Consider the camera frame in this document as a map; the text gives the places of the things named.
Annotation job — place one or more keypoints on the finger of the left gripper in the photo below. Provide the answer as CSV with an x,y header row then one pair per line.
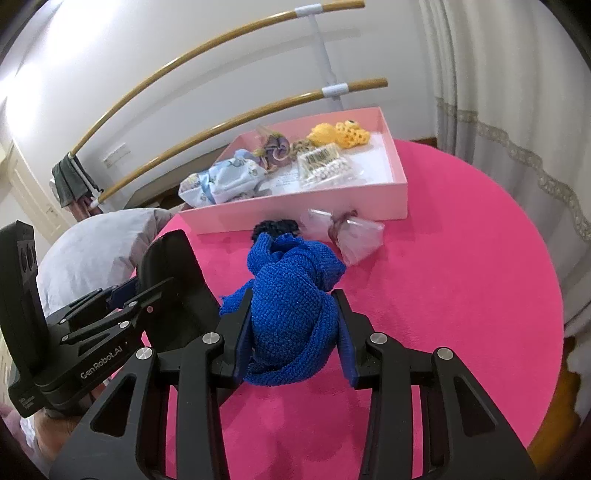
x,y
70,333
95,305

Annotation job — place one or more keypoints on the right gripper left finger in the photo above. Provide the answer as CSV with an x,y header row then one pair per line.
x,y
122,434

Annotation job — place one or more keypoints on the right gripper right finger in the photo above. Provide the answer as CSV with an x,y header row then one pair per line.
x,y
430,418

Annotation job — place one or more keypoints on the blue knitted cloth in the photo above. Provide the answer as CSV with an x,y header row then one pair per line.
x,y
294,320

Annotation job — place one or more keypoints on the dark navy crochet scrunchie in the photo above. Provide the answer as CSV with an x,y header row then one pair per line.
x,y
275,228

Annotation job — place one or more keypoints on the cartoon print baby cloth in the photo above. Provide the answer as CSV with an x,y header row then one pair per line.
x,y
227,180

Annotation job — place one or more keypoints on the pastel organza ribbon bundle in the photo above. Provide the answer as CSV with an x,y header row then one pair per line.
x,y
274,149

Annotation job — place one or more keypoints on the clear plastic bag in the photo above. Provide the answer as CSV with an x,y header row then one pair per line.
x,y
355,238

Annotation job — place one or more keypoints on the bag of cotton swabs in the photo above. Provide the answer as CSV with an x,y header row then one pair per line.
x,y
325,167

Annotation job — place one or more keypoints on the beige scrunchie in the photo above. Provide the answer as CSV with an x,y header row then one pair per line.
x,y
299,147

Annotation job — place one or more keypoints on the yellow crochet toy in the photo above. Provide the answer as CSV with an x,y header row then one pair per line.
x,y
346,134

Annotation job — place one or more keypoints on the person's left hand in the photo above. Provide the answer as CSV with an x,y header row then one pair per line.
x,y
51,434

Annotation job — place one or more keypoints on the grey quilt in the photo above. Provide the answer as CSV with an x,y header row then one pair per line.
x,y
99,252

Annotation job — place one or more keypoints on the lower wooden ballet bar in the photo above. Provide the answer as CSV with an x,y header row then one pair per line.
x,y
254,114

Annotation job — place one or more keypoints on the dark top white bench cabinet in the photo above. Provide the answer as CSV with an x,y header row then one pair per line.
x,y
163,191

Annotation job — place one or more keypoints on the grey clothes on bar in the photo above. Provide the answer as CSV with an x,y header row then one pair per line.
x,y
71,182

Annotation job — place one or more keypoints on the white door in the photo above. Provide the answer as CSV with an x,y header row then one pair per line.
x,y
28,193

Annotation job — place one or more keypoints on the pink cardboard box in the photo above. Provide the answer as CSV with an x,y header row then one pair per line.
x,y
374,182

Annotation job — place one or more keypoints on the cream curtain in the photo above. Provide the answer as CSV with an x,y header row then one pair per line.
x,y
513,99

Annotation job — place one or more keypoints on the white wall switch plate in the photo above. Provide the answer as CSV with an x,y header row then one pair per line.
x,y
117,154

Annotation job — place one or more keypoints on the white bar support post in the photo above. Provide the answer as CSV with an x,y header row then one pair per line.
x,y
311,11

